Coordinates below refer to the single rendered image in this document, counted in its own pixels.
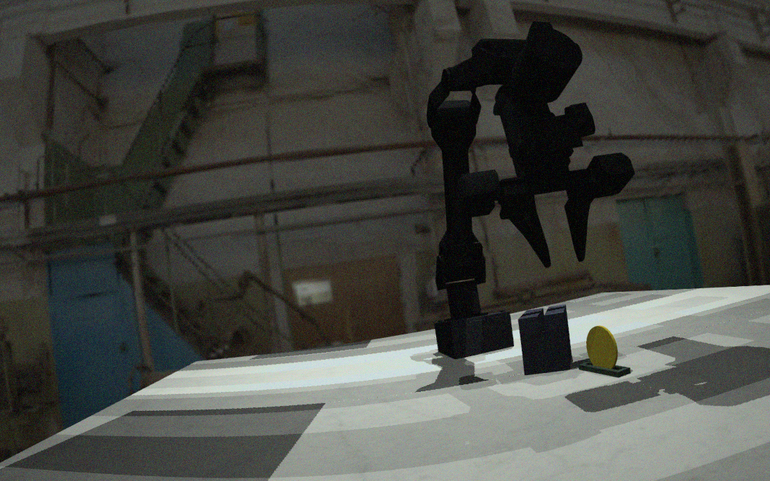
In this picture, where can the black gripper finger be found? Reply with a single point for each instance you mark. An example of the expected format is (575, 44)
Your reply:
(520, 209)
(577, 208)

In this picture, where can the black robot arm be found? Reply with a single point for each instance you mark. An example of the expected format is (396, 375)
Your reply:
(532, 73)

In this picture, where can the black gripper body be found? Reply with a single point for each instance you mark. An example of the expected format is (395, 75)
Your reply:
(477, 191)

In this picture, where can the dark green shallow rectangular holder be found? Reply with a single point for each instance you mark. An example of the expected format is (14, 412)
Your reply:
(617, 371)

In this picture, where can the gold coin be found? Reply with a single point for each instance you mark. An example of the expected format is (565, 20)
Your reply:
(601, 347)

